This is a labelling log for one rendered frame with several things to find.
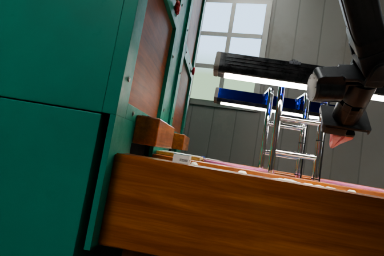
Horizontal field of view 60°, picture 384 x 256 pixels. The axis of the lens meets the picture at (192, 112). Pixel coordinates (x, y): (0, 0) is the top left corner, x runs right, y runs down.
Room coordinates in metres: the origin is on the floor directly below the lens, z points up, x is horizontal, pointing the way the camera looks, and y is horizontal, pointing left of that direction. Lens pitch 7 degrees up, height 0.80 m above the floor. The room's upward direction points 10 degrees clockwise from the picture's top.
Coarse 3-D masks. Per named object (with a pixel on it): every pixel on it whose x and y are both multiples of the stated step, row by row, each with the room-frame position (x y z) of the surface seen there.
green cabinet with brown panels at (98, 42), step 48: (0, 0) 0.68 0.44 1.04; (48, 0) 0.67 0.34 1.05; (96, 0) 0.66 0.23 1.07; (144, 0) 0.70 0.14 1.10; (192, 0) 1.41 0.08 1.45; (0, 48) 0.68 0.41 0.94; (48, 48) 0.67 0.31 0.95; (96, 48) 0.66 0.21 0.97; (144, 48) 0.82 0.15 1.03; (192, 48) 1.83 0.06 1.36; (0, 96) 0.68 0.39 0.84; (48, 96) 0.67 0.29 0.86; (96, 96) 0.66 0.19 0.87; (144, 96) 0.91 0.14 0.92
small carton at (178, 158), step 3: (174, 153) 0.71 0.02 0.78; (177, 153) 0.71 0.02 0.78; (180, 153) 0.77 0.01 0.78; (174, 156) 0.71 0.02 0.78; (177, 156) 0.71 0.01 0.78; (180, 156) 0.71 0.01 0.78; (183, 156) 0.71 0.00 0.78; (186, 156) 0.71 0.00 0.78; (189, 156) 0.71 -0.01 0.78; (174, 159) 0.71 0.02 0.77; (177, 159) 0.71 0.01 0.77; (180, 159) 0.71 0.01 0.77; (183, 159) 0.71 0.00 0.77; (186, 159) 0.71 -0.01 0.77; (189, 159) 0.72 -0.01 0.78; (177, 162) 0.71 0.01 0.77; (180, 162) 0.71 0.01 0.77; (183, 162) 0.71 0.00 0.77; (186, 162) 0.71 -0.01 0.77; (189, 162) 0.73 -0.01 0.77
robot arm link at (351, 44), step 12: (348, 0) 0.51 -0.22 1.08; (360, 0) 0.51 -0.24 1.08; (372, 0) 0.51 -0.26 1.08; (348, 12) 0.53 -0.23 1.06; (360, 12) 0.52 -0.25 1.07; (372, 12) 0.52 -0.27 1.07; (348, 24) 0.55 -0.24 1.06; (360, 24) 0.54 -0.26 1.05; (372, 24) 0.54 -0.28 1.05; (348, 36) 0.60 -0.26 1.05; (360, 36) 0.55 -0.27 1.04; (372, 36) 0.55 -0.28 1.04; (360, 48) 0.56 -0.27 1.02; (372, 48) 0.56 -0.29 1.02; (360, 60) 0.58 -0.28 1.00; (372, 60) 0.58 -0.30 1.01
